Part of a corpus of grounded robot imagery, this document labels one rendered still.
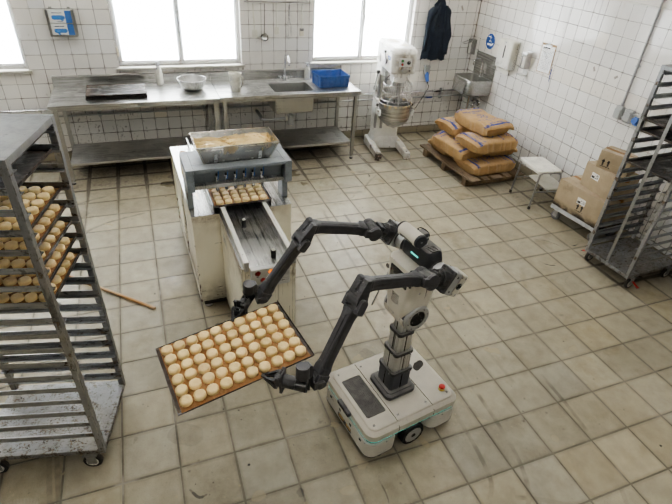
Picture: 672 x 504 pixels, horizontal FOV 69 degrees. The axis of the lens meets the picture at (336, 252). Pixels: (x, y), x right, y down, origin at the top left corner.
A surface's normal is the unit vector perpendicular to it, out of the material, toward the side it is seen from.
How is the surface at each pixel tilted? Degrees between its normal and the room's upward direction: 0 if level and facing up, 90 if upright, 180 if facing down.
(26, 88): 90
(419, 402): 0
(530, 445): 0
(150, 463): 0
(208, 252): 90
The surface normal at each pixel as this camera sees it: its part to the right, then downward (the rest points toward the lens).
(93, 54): 0.35, 0.54
